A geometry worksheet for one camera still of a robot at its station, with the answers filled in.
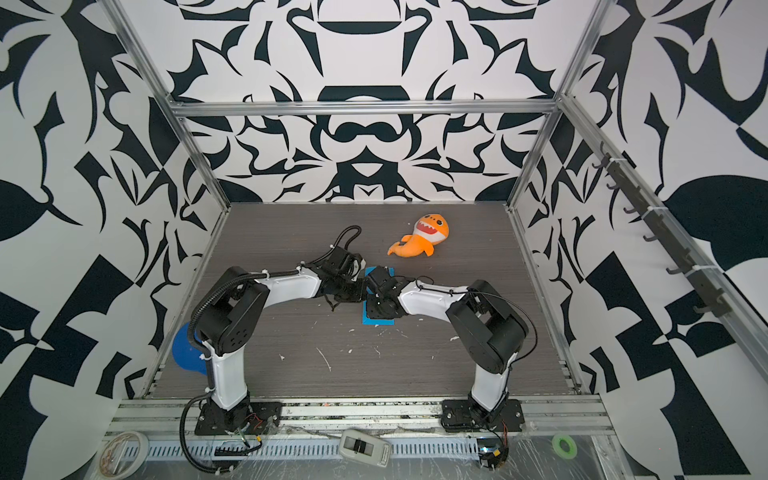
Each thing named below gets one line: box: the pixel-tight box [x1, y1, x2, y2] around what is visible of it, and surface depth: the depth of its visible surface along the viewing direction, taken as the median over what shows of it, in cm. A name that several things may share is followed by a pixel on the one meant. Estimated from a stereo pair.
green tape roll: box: [551, 434, 577, 459], surface depth 72 cm
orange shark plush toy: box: [387, 214, 450, 258], surface depth 104 cm
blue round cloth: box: [172, 322, 207, 376], surface depth 85 cm
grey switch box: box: [339, 430, 391, 468], surface depth 69 cm
